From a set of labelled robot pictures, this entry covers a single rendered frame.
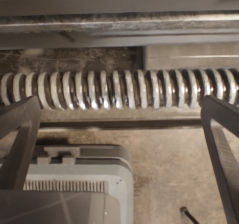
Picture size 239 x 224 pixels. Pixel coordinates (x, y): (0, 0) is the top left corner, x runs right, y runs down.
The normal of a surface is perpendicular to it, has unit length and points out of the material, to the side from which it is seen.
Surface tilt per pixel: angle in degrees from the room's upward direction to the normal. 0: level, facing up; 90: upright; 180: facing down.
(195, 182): 0
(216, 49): 0
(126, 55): 0
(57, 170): 45
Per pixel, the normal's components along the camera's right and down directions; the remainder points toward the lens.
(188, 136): -0.01, 0.13
